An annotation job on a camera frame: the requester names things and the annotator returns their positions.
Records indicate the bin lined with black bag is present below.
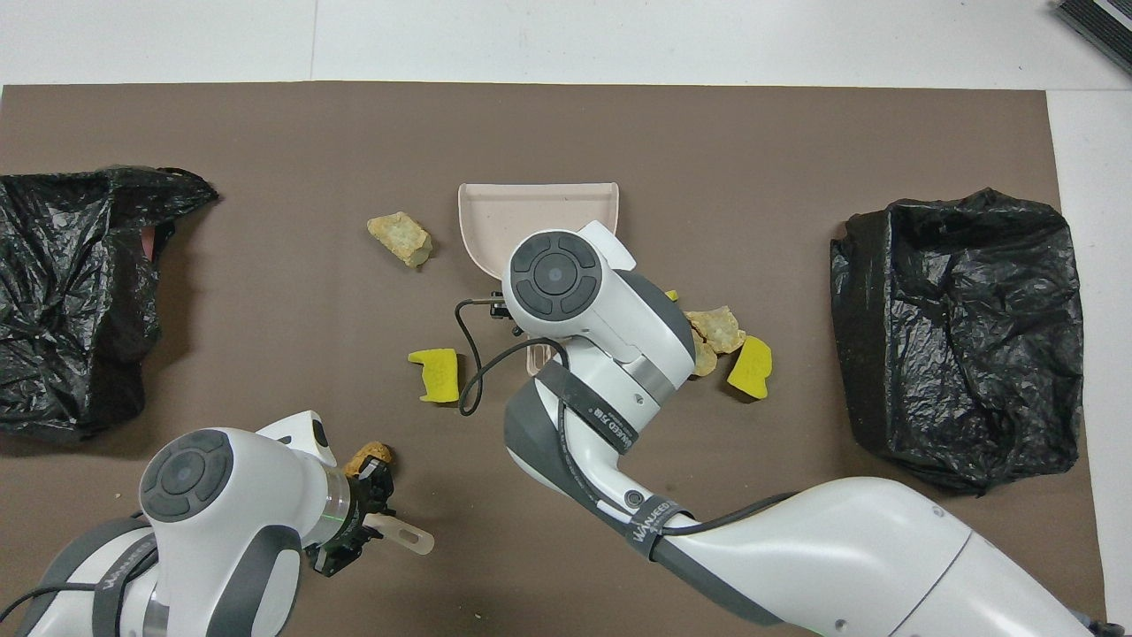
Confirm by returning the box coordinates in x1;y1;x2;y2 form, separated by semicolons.
0;165;219;443
830;187;1084;496

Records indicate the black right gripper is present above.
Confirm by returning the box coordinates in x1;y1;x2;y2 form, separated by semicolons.
489;292;529;339

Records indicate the orange-brown sponge lump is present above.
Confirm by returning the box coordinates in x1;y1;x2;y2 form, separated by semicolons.
343;441;394;479

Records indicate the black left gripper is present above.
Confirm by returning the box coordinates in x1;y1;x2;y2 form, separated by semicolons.
307;460;396;578

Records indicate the brown table mat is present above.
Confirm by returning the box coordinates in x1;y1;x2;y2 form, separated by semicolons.
0;81;1111;637

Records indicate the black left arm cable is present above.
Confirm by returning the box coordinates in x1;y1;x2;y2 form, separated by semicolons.
0;579;100;622

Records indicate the dark ribbed box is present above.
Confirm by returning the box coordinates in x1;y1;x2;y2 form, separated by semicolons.
1051;0;1132;76

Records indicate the beige hand brush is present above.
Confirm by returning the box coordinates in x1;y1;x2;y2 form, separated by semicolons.
366;516;436;556

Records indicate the beige plastic dustpan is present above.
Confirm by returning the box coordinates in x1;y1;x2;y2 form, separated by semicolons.
457;182;621;378

